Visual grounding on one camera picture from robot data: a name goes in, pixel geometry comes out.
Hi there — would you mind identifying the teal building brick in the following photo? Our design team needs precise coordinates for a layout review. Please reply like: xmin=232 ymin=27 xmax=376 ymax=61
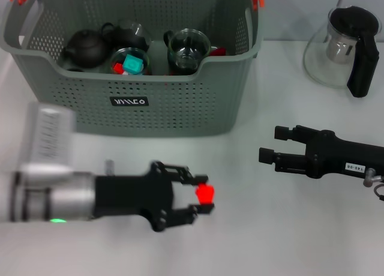
xmin=122 ymin=54 xmax=143 ymax=75

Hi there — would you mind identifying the glass teapot with black handle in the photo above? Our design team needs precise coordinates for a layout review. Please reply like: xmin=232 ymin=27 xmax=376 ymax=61
xmin=302 ymin=5 xmax=382 ymax=98

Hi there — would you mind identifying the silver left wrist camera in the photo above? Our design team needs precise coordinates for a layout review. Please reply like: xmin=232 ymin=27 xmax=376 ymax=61
xmin=25 ymin=103 xmax=78 ymax=170

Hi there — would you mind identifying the grey perforated storage basket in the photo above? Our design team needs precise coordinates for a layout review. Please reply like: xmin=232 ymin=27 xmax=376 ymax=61
xmin=0 ymin=0 xmax=266 ymax=137

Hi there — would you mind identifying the red wedge building brick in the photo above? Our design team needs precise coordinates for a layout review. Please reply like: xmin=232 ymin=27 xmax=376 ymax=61
xmin=195 ymin=184 xmax=216 ymax=205

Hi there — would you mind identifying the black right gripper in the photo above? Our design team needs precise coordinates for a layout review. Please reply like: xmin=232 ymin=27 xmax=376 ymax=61
xmin=258 ymin=125 xmax=384 ymax=179

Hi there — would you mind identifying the left wrist cable connector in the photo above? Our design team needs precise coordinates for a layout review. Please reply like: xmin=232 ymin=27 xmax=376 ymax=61
xmin=104 ymin=158 xmax=116 ymax=177

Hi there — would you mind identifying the black clay teapot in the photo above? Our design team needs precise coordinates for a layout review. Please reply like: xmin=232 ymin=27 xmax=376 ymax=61
xmin=61 ymin=29 xmax=111 ymax=69

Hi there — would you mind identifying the right wrist cable connector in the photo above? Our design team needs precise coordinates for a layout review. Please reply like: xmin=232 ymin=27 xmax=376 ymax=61
xmin=362 ymin=167 xmax=384 ymax=202

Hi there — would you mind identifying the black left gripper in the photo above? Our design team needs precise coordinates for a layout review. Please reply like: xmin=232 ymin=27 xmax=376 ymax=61
xmin=94 ymin=161 xmax=217 ymax=233

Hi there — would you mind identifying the wrist cable connector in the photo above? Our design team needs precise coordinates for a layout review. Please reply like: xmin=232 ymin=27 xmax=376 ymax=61
xmin=362 ymin=167 xmax=384 ymax=202
xmin=104 ymin=158 xmax=116 ymax=177

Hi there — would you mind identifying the glass teacup with black base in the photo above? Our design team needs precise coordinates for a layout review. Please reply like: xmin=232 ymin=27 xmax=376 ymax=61
xmin=163 ymin=28 xmax=211 ymax=74
xmin=110 ymin=47 xmax=151 ymax=76
xmin=101 ymin=19 xmax=153 ymax=52
xmin=167 ymin=58 xmax=201 ymax=76

